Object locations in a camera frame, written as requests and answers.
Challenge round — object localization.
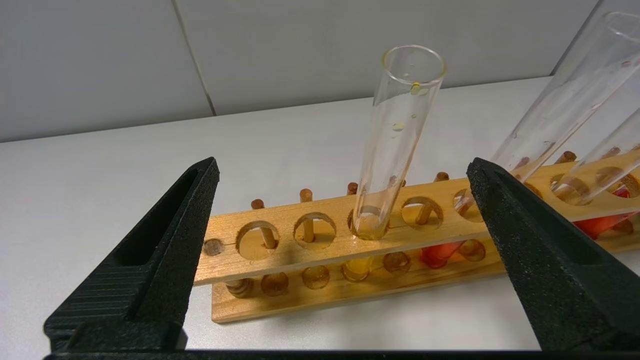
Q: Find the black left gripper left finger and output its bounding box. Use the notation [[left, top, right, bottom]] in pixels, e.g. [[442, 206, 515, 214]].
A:
[[44, 157, 221, 351]]

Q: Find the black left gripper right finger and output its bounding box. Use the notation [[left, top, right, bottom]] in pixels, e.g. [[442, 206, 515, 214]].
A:
[[466, 157, 640, 351]]

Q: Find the test tube with yellow pigment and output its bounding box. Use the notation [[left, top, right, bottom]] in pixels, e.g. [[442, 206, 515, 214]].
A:
[[342, 45, 447, 282], [564, 107, 640, 207]]

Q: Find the test tube with orange pigment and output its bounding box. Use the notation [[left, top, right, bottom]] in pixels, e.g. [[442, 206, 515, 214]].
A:
[[420, 11, 640, 270], [574, 186, 640, 240]]

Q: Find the wooden test tube rack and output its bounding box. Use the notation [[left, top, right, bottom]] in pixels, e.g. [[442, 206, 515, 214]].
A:
[[194, 147, 640, 324]]

